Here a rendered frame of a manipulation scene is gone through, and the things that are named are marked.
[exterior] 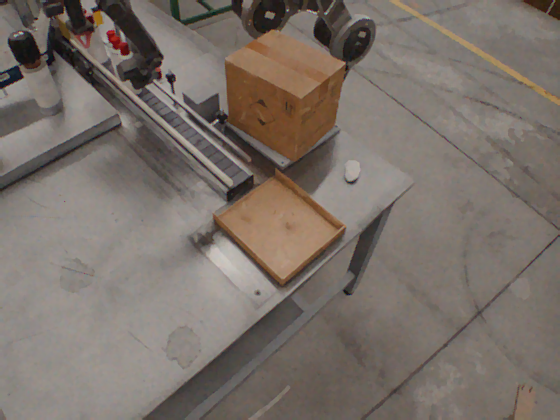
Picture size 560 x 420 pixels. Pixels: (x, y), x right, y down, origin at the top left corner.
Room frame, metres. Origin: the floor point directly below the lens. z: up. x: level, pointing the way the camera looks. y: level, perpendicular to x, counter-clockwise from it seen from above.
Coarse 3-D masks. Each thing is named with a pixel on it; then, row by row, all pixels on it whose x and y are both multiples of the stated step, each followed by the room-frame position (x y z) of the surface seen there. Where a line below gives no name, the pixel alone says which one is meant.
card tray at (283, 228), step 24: (264, 192) 0.84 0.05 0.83; (288, 192) 0.85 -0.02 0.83; (216, 216) 0.71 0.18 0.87; (240, 216) 0.74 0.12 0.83; (264, 216) 0.75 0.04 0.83; (288, 216) 0.76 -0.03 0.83; (312, 216) 0.76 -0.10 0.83; (240, 240) 0.64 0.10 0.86; (264, 240) 0.66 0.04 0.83; (288, 240) 0.67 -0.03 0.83; (312, 240) 0.67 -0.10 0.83; (264, 264) 0.57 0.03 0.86; (288, 264) 0.59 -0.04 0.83
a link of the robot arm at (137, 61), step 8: (136, 56) 1.13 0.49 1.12; (120, 64) 1.09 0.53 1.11; (128, 64) 1.10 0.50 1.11; (136, 64) 1.11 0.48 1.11; (144, 64) 1.12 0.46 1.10; (152, 64) 1.10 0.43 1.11; (160, 64) 1.12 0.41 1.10; (120, 72) 1.09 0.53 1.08; (128, 72) 1.09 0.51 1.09; (136, 72) 1.10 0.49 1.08
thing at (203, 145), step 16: (112, 64) 1.42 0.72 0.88; (128, 96) 1.22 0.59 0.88; (144, 96) 1.23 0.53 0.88; (144, 112) 1.14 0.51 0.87; (160, 112) 1.14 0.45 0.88; (176, 128) 1.06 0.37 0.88; (192, 128) 1.07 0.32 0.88; (192, 144) 0.99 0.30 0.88; (208, 144) 0.99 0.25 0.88; (224, 160) 0.93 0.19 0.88; (240, 176) 0.86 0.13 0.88
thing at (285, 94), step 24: (264, 48) 1.21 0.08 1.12; (288, 48) 1.22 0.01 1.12; (312, 48) 1.23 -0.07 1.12; (240, 72) 1.10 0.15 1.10; (264, 72) 1.08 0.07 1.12; (288, 72) 1.08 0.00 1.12; (312, 72) 1.09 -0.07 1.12; (336, 72) 1.11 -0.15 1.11; (240, 96) 1.10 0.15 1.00; (264, 96) 1.04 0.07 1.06; (288, 96) 0.99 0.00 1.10; (312, 96) 1.01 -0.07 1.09; (336, 96) 1.13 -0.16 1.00; (240, 120) 1.10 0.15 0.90; (264, 120) 1.04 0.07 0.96; (288, 120) 0.98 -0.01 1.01; (312, 120) 1.02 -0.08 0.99; (288, 144) 0.98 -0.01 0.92; (312, 144) 1.04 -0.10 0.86
